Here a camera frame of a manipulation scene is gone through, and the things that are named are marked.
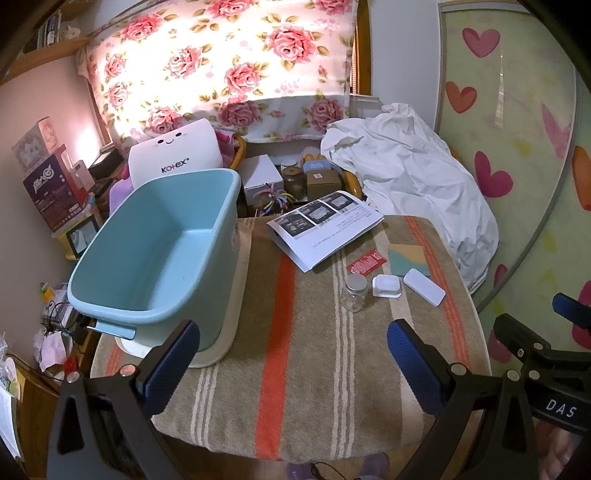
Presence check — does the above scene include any white Kotex package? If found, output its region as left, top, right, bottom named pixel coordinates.
left=128, top=119, right=223, bottom=190

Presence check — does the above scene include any grey box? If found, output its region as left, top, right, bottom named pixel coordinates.
left=349, top=95, right=384, bottom=120

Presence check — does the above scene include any person's right hand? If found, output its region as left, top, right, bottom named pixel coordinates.
left=538, top=422, right=591, bottom=480

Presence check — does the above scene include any purple floral cloth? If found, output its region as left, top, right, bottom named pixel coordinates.
left=108, top=178, right=134, bottom=217

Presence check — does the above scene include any red packet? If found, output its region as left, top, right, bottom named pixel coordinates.
left=346, top=249, right=386, bottom=277

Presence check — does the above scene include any teal and tan card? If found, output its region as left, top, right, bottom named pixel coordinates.
left=387, top=244, right=435, bottom=278

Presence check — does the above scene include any pink cloth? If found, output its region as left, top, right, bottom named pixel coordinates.
left=215, top=129, right=241, bottom=158

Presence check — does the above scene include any white small device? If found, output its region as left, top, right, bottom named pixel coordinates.
left=71, top=159, right=90, bottom=192

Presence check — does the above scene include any wooden window frame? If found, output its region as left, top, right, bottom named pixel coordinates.
left=355, top=0, right=384, bottom=95

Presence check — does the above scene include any purple printed box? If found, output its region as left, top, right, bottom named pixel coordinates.
left=24, top=152, right=88, bottom=232

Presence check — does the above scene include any blue and yellow package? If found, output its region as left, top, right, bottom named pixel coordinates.
left=300, top=154, right=338, bottom=172

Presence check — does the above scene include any white crumpled cloth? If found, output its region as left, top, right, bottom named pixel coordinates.
left=320, top=102, right=500, bottom=294

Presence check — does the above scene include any bundle of coloured cables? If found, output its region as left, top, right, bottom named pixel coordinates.
left=252, top=185, right=301, bottom=217

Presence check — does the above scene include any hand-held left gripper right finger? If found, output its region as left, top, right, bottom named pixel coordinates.
left=387, top=318, right=539, bottom=480

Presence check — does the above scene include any white paper booklet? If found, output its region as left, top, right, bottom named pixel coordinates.
left=266, top=190, right=385, bottom=273

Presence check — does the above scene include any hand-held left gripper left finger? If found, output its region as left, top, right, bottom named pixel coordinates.
left=46, top=318, right=201, bottom=480

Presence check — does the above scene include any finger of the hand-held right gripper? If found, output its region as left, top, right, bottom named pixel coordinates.
left=493, top=314, right=591, bottom=370
left=551, top=292, right=591, bottom=330

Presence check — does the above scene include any striped tan towel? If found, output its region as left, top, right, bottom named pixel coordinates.
left=91, top=215, right=491, bottom=462

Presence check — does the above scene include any pink figure box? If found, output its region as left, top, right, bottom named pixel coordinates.
left=11, top=117, right=68, bottom=174

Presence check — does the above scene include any teal plastic bin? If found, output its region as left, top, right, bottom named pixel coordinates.
left=68, top=168, right=243, bottom=365

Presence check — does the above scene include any black framed tablet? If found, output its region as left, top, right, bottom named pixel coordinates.
left=66, top=217, right=105, bottom=259

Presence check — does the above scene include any white square plastic container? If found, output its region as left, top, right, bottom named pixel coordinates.
left=372, top=274, right=402, bottom=298

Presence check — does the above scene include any white cardboard box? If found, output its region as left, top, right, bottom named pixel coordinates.
left=243, top=154, right=284, bottom=204

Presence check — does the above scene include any row of books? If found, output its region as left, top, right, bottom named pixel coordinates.
left=28, top=11, right=63, bottom=51

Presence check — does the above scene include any black box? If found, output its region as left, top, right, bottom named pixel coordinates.
left=88, top=150, right=125, bottom=181

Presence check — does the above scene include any purple slipper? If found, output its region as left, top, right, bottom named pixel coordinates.
left=358, top=452, right=391, bottom=478
left=285, top=462, right=319, bottom=480

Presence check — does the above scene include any glass jar with silver lid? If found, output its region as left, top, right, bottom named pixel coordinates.
left=341, top=275, right=369, bottom=313

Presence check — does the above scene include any wooden wall shelf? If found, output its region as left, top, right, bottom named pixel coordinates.
left=0, top=36, right=93, bottom=86

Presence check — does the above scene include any floral rose curtain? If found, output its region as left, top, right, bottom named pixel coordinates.
left=76, top=0, right=361, bottom=141

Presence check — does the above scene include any brown cardboard box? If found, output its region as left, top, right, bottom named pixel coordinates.
left=306, top=169, right=345, bottom=201

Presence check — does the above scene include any brown glass jar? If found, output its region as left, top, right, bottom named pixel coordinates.
left=283, top=161, right=305, bottom=197

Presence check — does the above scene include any crumpled white paper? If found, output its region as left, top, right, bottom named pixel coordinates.
left=34, top=332, right=70, bottom=372

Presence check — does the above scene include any white rectangular case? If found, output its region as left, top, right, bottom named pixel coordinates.
left=403, top=268, right=447, bottom=307

